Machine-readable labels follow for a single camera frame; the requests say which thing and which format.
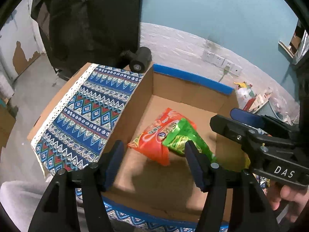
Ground green snack bag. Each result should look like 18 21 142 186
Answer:
162 118 216 162

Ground orange red snack bag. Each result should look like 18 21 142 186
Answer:
127 108 197 166

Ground person's right hand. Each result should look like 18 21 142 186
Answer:
267 181 308 223

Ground red white shopping bag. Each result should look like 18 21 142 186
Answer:
234 82 256 111

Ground blue cardboard box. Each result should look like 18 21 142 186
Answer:
103 64 245 231

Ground patterned blue tablecloth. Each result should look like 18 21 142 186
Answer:
30 63 143 175

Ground wooden window ledge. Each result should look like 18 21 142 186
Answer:
278 40 294 58

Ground silver foil curtain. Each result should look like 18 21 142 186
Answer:
292 30 309 65

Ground black roller device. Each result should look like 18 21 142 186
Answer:
119 47 152 73

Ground grey power cable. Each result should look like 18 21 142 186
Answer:
218 65 230 83

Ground white wall outlet strip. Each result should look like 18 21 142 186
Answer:
202 50 243 77

